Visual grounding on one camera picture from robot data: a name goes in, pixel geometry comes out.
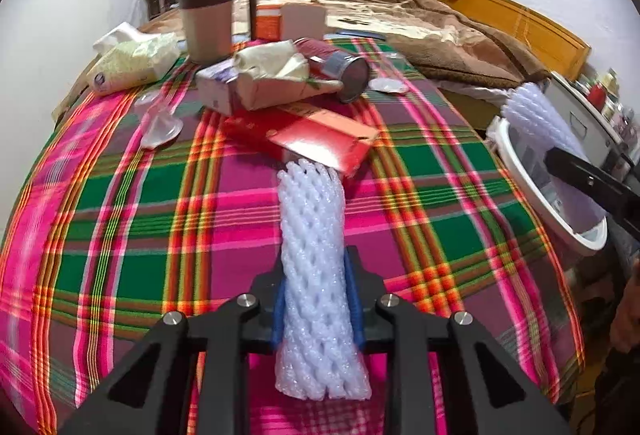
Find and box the blue case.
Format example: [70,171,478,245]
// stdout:
[332,30,388,40]

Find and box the brown lidded jug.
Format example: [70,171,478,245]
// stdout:
[175,0,258,64]

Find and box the bed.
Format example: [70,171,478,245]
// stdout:
[430,75,551,136]

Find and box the white carton green print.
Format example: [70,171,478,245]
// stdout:
[195,60,346,116]

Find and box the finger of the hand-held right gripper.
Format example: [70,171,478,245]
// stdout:
[544,147,613,216]

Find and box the yellow-white plastic packet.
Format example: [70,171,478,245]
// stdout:
[86,22,181,96]

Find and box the pink box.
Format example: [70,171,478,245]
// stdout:
[280,2,327,40]

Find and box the red metal can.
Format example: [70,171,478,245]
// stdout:
[295,39,372,104]

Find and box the white foam net sleeve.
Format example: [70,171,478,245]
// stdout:
[272,159,373,401]
[500,82,608,228]

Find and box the person's right hand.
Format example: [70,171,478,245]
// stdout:
[610,260,640,356]

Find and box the wooden headboard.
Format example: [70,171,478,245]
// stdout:
[440,0,592,80]

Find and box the white plastic trash bin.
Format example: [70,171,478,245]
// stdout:
[487,117,608,258]

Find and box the white drawer cabinet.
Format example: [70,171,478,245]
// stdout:
[545,72,636,180]

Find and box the yellow green box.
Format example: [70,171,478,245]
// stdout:
[597,70,621,96]

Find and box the cream cloth bag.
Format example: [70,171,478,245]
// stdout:
[232,39,313,83]

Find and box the brown printed blanket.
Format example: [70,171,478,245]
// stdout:
[145,0,551,86]

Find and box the long red box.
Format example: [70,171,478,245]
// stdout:
[220,101,380,180]

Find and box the pink green plaid tablecloth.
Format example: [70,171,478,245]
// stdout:
[0,37,586,435]

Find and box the orange white box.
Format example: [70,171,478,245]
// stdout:
[255,5,285,40]

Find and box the clear plastic cup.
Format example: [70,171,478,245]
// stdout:
[134,92,185,150]

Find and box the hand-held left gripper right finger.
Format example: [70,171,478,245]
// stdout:
[342,245,571,435]

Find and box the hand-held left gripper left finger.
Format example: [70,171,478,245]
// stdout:
[57,260,288,435]

